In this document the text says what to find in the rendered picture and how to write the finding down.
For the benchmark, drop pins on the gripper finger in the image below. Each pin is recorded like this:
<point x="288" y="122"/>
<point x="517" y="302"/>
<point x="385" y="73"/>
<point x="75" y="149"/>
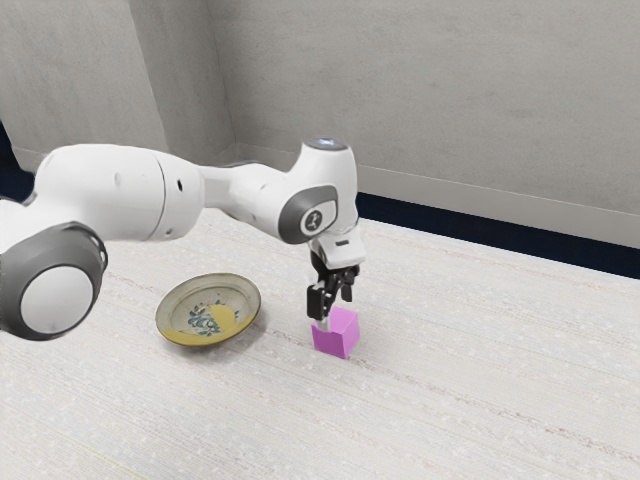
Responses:
<point x="346" y="291"/>
<point x="317" y="304"/>

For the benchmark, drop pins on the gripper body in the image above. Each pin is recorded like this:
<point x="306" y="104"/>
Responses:
<point x="330" y="276"/>

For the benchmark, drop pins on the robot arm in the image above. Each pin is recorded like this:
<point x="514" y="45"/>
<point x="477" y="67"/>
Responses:
<point x="125" y="190"/>

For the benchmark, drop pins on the pink cube block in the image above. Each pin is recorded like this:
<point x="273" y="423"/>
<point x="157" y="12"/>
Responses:
<point x="336" y="334"/>

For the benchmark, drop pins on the yellow rimmed painted plate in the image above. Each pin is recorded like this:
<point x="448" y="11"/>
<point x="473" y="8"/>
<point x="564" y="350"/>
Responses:
<point x="208" y="310"/>

